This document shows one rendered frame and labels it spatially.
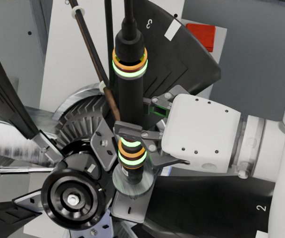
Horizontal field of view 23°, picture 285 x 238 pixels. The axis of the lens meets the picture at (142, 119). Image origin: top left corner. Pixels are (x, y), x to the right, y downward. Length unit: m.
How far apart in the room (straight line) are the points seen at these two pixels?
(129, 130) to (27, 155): 0.45
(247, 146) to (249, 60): 1.08
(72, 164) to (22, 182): 1.41
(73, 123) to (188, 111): 0.41
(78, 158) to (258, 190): 0.32
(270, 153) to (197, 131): 0.10
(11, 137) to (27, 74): 1.06
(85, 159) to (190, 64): 0.27
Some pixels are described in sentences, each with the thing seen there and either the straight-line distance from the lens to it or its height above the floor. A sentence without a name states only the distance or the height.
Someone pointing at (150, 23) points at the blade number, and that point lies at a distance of 1.15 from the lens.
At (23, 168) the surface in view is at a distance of 1.37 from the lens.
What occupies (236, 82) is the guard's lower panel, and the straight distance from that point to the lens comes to 2.12.
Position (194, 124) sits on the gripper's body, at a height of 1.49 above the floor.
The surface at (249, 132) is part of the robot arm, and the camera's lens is 0.95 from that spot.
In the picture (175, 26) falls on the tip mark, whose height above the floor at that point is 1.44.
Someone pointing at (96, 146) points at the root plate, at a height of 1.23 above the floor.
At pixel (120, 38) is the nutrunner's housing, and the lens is 0.82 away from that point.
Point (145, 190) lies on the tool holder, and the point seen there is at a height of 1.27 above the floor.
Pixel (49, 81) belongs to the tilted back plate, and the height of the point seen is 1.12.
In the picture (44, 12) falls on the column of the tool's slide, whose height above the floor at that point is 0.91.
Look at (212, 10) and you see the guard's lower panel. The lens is 1.87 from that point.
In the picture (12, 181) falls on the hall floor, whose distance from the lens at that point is 2.61.
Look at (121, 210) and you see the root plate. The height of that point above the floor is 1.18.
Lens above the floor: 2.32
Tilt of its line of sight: 60 degrees down
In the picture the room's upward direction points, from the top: straight up
